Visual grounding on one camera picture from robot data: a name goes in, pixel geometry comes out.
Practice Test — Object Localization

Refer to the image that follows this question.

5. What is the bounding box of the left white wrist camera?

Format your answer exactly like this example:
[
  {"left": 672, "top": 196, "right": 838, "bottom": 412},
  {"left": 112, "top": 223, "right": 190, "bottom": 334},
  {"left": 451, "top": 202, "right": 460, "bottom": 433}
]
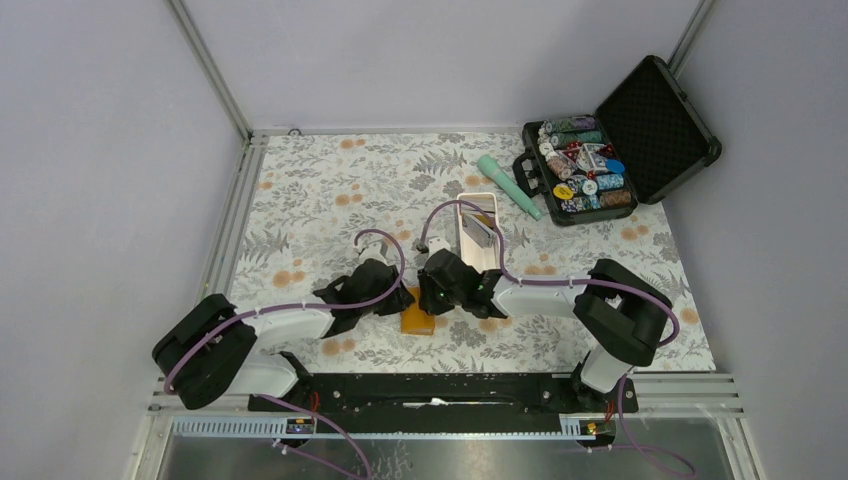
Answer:
[{"left": 358, "top": 241, "right": 388, "bottom": 264}]

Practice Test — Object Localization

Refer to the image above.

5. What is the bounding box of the floral table mat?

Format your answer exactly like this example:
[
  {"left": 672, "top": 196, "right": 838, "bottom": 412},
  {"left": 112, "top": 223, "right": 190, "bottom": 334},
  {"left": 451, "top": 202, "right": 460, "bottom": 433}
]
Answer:
[{"left": 229, "top": 133, "right": 715, "bottom": 373}]

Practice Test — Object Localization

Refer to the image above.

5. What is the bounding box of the mint green handle tool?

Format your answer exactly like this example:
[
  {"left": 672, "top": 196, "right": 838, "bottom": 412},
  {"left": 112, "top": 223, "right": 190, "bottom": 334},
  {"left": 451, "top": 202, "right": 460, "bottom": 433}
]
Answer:
[{"left": 476, "top": 155, "right": 542, "bottom": 221}]

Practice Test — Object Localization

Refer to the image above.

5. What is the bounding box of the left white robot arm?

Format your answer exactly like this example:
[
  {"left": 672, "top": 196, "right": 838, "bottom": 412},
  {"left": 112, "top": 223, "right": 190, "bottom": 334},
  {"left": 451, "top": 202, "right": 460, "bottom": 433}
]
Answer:
[{"left": 152, "top": 258, "right": 415, "bottom": 411}]

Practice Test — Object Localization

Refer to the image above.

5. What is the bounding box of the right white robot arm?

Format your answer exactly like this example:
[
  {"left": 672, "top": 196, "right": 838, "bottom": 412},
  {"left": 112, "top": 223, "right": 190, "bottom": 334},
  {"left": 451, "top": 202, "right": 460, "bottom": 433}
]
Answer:
[{"left": 418, "top": 249, "right": 672, "bottom": 412}]

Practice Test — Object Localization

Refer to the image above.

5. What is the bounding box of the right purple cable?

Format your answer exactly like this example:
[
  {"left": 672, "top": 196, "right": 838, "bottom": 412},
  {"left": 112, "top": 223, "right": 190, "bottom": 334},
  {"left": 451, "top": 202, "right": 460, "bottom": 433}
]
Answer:
[{"left": 415, "top": 200, "right": 698, "bottom": 478}]

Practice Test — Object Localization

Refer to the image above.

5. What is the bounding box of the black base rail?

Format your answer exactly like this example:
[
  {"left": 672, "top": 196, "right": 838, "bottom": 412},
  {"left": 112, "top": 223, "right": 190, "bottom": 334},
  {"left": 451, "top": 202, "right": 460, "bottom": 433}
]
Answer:
[{"left": 283, "top": 373, "right": 639, "bottom": 435}]

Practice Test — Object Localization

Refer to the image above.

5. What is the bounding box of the black poker chip case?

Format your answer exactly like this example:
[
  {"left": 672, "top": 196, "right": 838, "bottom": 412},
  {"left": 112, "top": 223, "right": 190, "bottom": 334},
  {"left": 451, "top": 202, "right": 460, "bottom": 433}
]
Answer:
[{"left": 512, "top": 55, "right": 722, "bottom": 226}]

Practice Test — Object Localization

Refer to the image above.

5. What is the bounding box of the orange leather card holder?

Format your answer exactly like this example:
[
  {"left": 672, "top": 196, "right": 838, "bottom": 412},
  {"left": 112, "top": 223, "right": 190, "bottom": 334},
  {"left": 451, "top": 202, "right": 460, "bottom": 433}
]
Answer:
[{"left": 400, "top": 287, "right": 436, "bottom": 336}]

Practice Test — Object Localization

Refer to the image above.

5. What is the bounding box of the grey card in tray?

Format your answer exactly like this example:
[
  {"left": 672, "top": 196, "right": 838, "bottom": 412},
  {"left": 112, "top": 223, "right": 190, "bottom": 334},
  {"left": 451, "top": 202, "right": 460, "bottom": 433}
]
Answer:
[{"left": 461, "top": 213, "right": 497, "bottom": 249}]

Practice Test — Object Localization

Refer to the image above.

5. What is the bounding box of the white plastic tray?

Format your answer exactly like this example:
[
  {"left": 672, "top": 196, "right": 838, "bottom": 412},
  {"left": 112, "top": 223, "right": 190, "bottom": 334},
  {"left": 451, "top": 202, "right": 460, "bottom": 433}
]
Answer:
[{"left": 456, "top": 193, "right": 500, "bottom": 272}]

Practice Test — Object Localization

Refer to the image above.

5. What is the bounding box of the cards stack in tray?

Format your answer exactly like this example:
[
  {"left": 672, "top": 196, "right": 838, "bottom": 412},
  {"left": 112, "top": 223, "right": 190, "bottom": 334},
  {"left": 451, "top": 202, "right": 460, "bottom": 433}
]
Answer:
[{"left": 463, "top": 195, "right": 497, "bottom": 214}]

